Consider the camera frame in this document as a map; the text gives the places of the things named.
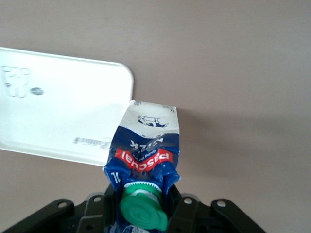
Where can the cream rabbit print tray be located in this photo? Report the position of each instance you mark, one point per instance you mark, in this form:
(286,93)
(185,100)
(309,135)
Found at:
(60,109)

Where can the blue white milk carton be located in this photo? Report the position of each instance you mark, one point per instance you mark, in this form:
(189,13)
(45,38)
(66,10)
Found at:
(145,150)

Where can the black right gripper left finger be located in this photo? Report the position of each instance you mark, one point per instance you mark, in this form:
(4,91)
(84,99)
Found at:
(92,216)

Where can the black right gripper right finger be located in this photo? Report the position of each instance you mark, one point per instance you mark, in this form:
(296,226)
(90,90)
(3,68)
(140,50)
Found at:
(194,218)

